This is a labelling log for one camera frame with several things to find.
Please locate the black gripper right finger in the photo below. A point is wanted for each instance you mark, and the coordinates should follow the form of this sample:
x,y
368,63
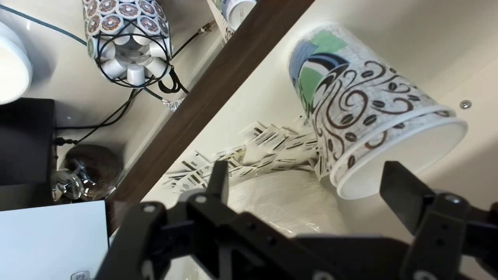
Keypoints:
x,y
441,228

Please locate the patterned paper coffee cup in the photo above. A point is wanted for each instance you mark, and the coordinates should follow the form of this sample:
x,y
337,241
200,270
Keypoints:
x,y
363,104

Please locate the white plate at edge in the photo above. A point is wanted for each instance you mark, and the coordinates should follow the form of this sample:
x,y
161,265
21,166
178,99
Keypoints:
x,y
13,63

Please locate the white cupboard door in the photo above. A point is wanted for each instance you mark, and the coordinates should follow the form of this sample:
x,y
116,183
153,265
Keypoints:
x,y
47,244

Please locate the patterned coffee pod carousel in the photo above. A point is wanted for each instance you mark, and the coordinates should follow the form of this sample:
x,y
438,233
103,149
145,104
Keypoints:
x,y
130,26

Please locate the dark wood wall cupboard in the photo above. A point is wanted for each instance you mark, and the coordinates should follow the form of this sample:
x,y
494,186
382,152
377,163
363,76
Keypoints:
x,y
208,99

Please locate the round glass jar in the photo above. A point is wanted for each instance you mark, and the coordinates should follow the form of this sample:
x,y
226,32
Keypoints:
x,y
94,166

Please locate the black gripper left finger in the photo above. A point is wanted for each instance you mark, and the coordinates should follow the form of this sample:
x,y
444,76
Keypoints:
x,y
208,223

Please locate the silver shelf screw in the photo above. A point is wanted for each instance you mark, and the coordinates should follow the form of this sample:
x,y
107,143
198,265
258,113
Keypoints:
x,y
466,105

